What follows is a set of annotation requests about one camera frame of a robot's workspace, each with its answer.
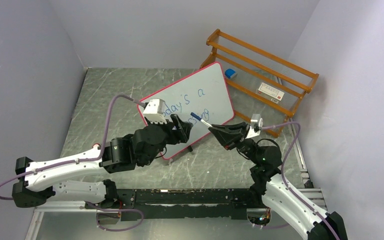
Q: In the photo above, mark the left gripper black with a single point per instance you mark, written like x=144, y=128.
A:
x=183, y=128

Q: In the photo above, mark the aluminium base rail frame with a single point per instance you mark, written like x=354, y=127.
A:
x=106, y=215

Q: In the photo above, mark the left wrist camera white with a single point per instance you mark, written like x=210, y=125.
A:
x=153, y=112

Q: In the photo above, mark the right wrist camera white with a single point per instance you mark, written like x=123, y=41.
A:
x=255, y=126

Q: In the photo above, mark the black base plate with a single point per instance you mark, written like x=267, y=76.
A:
x=233, y=203

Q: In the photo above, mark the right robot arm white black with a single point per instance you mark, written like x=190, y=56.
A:
x=271, y=186

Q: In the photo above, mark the blue whiteboard marker pen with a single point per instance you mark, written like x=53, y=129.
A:
x=206, y=123

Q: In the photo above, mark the orange wooden shelf rack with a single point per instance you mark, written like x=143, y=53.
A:
x=255, y=66

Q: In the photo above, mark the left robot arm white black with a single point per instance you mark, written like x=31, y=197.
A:
x=39, y=181

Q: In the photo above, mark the whiteboard with pink frame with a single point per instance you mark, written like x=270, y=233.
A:
x=204, y=93

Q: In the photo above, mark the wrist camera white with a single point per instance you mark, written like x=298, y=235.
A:
x=153, y=112
x=255, y=126

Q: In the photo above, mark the blue eraser on shelf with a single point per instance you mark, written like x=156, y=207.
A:
x=230, y=73

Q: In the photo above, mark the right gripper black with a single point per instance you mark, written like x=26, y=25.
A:
x=230, y=139

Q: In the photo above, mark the white labelled box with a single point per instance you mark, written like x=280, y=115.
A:
x=275, y=95

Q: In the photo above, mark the blue marker cap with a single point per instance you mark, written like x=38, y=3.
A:
x=196, y=116

